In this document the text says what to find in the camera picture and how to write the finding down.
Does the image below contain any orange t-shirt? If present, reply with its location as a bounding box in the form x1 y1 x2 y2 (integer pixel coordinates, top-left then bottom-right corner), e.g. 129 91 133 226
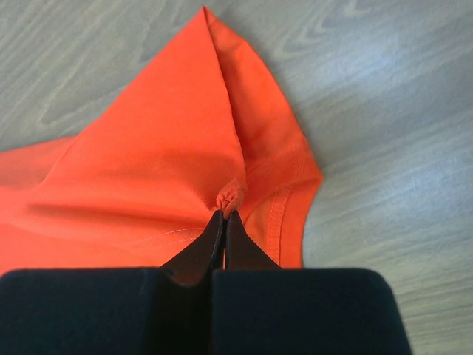
1 8 323 273

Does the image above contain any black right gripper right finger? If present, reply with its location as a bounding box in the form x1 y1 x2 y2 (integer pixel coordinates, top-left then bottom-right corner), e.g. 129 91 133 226
211 212 412 354

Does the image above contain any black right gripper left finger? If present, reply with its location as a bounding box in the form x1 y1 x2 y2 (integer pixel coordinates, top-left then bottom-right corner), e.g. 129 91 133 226
1 212 224 354

